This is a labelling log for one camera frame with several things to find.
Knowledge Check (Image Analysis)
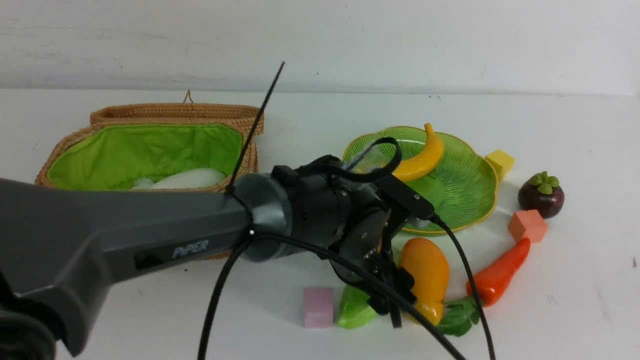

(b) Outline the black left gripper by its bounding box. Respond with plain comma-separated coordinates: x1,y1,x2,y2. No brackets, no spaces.
295,156,418,330

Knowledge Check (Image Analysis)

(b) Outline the orange yellow plastic mango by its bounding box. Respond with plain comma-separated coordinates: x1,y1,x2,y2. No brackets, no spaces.
398,237,450,326

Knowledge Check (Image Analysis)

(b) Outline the green plastic cucumber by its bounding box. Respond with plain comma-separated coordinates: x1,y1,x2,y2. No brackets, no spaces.
336,285,378,330

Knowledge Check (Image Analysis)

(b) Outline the orange plastic carrot with leaves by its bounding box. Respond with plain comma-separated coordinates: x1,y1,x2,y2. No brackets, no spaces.
438,238,531,337

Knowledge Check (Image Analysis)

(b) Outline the yellow plastic banana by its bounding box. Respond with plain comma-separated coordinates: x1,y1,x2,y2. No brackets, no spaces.
392,122,445,183

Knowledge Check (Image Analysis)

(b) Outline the dark purple plastic mangosteen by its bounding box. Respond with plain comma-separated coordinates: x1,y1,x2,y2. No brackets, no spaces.
518,171,565,219

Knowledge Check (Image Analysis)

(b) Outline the white radish with leaves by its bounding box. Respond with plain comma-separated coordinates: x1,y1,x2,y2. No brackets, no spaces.
132,168,226,190

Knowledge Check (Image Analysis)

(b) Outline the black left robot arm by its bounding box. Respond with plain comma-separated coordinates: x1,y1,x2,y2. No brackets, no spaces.
1,155,416,360

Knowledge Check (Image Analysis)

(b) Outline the pink foam cube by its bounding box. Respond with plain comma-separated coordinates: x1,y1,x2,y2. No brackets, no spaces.
302,287,334,329

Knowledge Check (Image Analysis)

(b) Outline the green glass leaf plate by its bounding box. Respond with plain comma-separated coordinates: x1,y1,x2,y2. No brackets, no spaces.
342,126,499,232

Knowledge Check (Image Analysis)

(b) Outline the orange foam cube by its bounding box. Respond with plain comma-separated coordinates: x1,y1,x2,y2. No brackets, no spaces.
507,209,548,243

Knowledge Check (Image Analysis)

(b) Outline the yellow foam cube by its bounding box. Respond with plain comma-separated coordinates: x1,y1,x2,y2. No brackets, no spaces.
485,149,515,181

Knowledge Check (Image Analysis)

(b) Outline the woven wicker basket green lining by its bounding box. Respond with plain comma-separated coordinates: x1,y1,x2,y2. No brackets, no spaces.
35,90,265,261

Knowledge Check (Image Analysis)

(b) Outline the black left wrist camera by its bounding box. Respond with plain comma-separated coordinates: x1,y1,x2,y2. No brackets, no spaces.
345,137,436,221

